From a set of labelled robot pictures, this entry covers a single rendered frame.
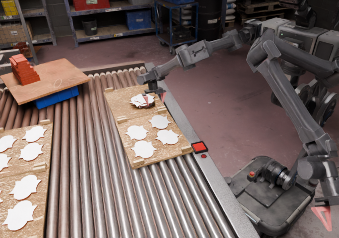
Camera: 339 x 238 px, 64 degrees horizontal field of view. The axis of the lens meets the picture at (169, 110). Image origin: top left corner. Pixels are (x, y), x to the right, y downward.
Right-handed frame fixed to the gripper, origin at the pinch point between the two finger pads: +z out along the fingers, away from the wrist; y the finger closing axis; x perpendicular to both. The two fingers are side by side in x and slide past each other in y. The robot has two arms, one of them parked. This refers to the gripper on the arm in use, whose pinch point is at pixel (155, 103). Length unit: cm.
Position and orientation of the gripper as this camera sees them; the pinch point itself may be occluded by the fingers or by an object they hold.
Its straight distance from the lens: 166.6
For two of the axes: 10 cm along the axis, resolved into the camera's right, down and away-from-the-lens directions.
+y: -9.2, 2.3, -3.2
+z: 1.1, 9.3, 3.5
